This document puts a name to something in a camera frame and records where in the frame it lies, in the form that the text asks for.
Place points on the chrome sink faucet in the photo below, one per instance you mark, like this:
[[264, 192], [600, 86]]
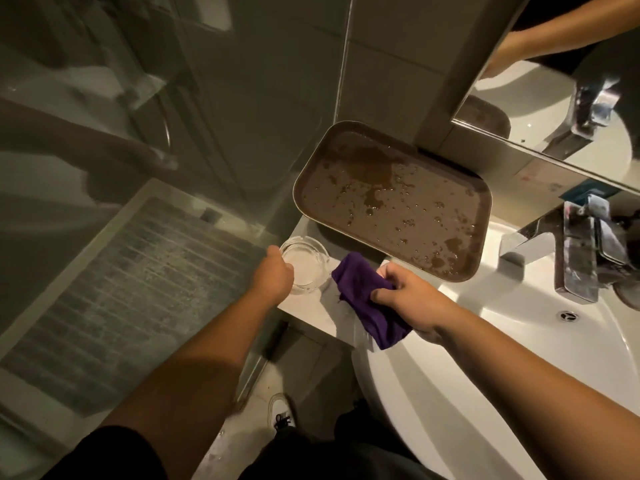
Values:
[[580, 254]]

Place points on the person's black trousers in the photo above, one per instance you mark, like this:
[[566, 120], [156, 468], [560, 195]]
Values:
[[345, 454]]

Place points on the blue packet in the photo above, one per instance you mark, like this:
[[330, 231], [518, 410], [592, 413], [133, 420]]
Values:
[[585, 190]]

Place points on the white sneaker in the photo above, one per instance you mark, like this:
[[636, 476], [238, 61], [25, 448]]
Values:
[[281, 409]]

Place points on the person's left hand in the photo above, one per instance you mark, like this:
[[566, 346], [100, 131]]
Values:
[[270, 279]]

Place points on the person's left forearm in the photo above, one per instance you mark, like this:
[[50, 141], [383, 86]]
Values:
[[200, 369]]

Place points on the purple cleaning cloth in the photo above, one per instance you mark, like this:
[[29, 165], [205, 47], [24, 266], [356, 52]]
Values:
[[362, 292]]

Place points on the clear glass ashtray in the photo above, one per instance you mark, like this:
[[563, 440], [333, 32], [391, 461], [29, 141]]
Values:
[[307, 267]]

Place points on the person's left fingers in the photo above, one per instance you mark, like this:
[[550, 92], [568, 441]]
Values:
[[280, 258]]

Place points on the person's right forearm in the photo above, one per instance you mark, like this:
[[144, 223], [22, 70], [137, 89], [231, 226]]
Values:
[[540, 394]]

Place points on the person's right thumb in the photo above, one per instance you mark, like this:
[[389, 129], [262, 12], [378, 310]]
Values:
[[387, 295]]

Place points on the person's black sleeve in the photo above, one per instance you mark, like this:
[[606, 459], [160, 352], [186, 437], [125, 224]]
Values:
[[110, 457]]

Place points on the white ceramic sink basin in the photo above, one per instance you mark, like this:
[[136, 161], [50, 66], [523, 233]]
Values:
[[500, 344]]

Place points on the brown rectangular serving tray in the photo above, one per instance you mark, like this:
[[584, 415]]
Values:
[[395, 199]]

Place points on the person's right hand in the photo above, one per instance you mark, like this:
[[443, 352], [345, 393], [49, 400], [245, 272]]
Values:
[[420, 304]]

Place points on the chrome sink drain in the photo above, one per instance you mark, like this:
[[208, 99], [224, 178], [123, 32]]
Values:
[[567, 315]]

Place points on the wall mirror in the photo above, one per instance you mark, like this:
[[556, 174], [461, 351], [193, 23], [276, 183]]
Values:
[[555, 94]]

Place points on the glass shower door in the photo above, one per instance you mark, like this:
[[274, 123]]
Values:
[[150, 144]]

